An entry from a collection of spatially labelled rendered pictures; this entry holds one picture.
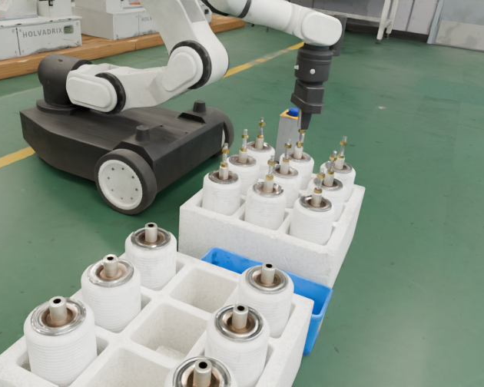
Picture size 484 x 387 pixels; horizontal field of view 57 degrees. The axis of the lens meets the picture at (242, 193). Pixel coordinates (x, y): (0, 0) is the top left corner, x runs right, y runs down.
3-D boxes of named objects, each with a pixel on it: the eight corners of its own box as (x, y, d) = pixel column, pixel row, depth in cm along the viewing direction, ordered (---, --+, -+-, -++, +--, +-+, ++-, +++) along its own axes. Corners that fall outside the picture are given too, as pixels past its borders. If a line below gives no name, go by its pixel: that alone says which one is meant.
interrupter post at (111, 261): (100, 276, 75) (99, 259, 73) (110, 268, 77) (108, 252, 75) (112, 280, 74) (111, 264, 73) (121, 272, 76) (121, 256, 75)
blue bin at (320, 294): (187, 310, 105) (189, 269, 99) (210, 283, 114) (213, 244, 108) (310, 362, 95) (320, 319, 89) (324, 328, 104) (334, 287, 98)
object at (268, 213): (240, 261, 111) (247, 197, 103) (240, 239, 120) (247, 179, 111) (279, 265, 112) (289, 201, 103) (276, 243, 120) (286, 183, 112)
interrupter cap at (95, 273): (77, 279, 74) (77, 276, 73) (107, 255, 80) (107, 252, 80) (115, 295, 71) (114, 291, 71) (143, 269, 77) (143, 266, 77)
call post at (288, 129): (266, 203, 153) (279, 115, 139) (274, 194, 159) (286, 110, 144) (286, 209, 151) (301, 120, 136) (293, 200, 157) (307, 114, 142)
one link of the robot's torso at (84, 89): (66, 105, 157) (62, 67, 151) (104, 94, 173) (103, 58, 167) (114, 119, 150) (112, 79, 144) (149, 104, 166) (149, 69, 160)
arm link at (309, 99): (332, 114, 116) (341, 67, 110) (298, 114, 113) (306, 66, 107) (311, 99, 126) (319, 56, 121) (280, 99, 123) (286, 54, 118)
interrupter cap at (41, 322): (18, 325, 64) (18, 322, 64) (58, 294, 70) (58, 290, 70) (60, 345, 62) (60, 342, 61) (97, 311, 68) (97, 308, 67)
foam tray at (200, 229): (177, 265, 119) (179, 206, 110) (237, 203, 151) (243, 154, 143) (319, 317, 107) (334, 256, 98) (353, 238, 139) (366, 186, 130)
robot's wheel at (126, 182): (95, 204, 142) (91, 146, 133) (105, 198, 146) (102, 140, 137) (147, 223, 135) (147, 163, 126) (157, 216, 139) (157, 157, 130)
